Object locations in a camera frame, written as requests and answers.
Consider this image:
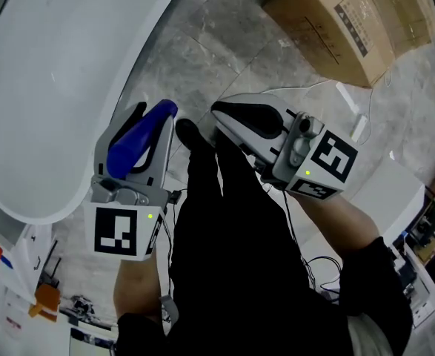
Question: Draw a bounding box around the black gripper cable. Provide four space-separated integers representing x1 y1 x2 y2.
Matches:
279 190 343 300

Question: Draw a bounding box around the long white power strip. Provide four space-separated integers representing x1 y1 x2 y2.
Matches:
334 81 362 115

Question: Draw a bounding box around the white and dark green bathtub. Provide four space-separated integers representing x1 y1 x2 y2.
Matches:
0 0 193 226

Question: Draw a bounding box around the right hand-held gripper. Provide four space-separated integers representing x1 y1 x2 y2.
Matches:
210 92 359 201

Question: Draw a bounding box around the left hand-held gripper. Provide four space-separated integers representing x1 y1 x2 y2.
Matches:
83 102 175 263

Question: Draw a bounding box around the white counter block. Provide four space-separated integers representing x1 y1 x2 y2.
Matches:
349 156 426 245

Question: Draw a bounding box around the black metal stool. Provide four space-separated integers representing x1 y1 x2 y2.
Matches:
38 238 63 289

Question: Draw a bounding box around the person's left forearm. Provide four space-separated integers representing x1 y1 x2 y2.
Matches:
113 257 167 321

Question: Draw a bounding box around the light taped cardboard box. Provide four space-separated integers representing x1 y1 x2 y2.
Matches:
357 0 435 58

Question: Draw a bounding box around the person's right forearm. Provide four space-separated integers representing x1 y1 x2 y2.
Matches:
286 190 382 260

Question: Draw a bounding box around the black debris pile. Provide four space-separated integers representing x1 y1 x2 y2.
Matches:
67 294 96 317

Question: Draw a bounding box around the blue object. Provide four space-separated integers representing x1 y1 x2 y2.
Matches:
106 99 179 180

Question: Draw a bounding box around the person's body in black clothing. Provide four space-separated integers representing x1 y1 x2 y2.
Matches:
116 118 414 356

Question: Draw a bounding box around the cluttered storage shelf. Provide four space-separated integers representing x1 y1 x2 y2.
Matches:
390 182 435 330

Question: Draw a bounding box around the light cardboard box with label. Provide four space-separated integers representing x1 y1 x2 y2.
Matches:
262 0 396 89

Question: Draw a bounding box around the orange cloth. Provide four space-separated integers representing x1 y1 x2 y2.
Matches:
27 283 62 323

